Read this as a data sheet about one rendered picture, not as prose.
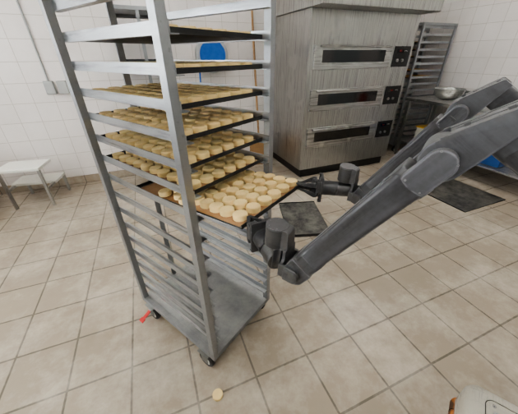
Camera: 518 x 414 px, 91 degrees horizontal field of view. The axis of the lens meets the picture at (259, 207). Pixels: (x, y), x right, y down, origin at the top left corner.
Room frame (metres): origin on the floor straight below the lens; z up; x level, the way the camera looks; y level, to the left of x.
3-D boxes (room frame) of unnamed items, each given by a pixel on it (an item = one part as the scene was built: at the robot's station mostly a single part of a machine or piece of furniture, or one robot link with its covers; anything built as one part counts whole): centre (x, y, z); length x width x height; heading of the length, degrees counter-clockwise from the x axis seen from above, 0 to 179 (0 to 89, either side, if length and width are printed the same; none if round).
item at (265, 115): (1.25, 0.22, 1.23); 0.64 x 0.03 x 0.03; 53
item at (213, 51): (3.73, 0.59, 1.10); 0.41 x 0.15 x 1.10; 112
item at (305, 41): (3.80, -1.09, 1.01); 1.56 x 1.20 x 2.01; 112
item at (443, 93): (3.96, -2.71, 0.95); 0.39 x 0.39 x 0.14
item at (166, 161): (0.93, 0.46, 1.14); 0.64 x 0.03 x 0.03; 53
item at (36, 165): (2.64, 2.53, 0.23); 0.44 x 0.44 x 0.46; 14
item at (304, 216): (2.19, -0.45, 0.02); 0.60 x 0.40 x 0.03; 4
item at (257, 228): (0.57, -0.01, 1.00); 0.07 x 0.07 x 0.10; 23
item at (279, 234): (0.49, -0.06, 1.03); 0.12 x 0.09 x 0.11; 54
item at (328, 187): (0.90, -0.26, 1.00); 0.07 x 0.07 x 0.10; 83
